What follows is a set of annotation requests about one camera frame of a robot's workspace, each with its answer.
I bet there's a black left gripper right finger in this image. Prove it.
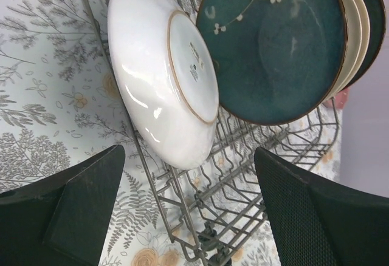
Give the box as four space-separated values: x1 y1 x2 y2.
254 147 388 265

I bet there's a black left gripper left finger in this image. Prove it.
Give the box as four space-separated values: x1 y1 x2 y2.
1 145 125 266

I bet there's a grey wire dish rack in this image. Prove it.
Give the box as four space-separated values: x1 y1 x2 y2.
71 0 341 266

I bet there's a pink polka dot plate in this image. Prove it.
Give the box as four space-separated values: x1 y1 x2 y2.
323 88 349 110

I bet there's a dark blue floral plate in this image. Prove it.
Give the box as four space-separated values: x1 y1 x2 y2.
196 0 348 125
345 0 387 88

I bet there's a red teal floral plate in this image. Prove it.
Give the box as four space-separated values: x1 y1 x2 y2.
108 0 219 170

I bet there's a cream green plate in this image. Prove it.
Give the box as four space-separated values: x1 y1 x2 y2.
325 0 362 101
341 0 370 90

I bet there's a floral patterned table mat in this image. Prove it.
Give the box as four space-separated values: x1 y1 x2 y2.
1 0 340 265

